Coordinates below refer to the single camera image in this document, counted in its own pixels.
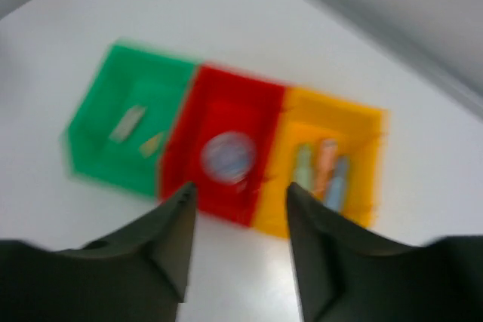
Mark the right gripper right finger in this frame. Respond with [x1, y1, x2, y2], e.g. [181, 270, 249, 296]
[286, 183, 482, 321]

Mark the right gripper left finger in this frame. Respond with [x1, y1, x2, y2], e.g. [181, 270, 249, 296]
[1, 182, 197, 321]

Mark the blue highlighter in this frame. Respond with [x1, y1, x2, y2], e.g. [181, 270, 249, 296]
[324, 155, 349, 213]

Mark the green highlighter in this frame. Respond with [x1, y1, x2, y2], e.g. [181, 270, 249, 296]
[293, 143, 314, 192]

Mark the orange highlighter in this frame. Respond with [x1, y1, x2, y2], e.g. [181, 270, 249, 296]
[313, 139, 338, 198]

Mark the small beige eraser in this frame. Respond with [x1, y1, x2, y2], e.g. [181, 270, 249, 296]
[139, 132, 164, 158]

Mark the clear jar of clips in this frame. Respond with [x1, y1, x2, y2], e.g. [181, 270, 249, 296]
[200, 131, 257, 185]

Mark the long grey eraser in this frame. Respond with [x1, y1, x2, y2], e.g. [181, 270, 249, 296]
[109, 105, 147, 143]

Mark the yellow plastic bin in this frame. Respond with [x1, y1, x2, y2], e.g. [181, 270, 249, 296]
[252, 87, 387, 238]

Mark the red plastic bin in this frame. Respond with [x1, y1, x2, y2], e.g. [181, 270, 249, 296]
[159, 63, 287, 226]

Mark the green plastic bin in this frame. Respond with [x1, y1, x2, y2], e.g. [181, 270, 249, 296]
[65, 41, 201, 198]

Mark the aluminium frame rail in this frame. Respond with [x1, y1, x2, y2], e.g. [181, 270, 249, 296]
[325, 0, 482, 118]

